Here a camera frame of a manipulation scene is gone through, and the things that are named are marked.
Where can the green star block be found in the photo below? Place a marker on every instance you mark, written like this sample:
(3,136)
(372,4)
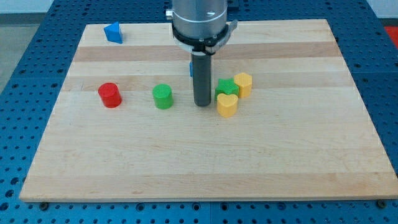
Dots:
(227,87)

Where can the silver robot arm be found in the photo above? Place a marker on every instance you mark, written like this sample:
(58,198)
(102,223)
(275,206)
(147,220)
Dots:
(200,27)

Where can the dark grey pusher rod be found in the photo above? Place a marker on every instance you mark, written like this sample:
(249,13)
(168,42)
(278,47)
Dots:
(201,78)

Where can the wooden board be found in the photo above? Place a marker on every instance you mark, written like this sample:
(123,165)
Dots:
(304,132)

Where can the blue triangle block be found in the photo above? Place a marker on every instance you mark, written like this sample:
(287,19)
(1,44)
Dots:
(113,33)

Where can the yellow heart block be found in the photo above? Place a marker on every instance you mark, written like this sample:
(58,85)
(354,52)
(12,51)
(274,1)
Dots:
(227,105)

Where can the red cylinder block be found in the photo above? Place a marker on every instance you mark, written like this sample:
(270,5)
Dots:
(110,95)

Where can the yellow hexagon block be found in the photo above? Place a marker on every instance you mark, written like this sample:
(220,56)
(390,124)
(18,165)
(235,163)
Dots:
(244,83)

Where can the small blue block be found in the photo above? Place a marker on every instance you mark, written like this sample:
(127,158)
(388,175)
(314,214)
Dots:
(191,69)

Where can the green cylinder block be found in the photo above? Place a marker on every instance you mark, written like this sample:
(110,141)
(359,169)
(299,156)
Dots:
(162,95)

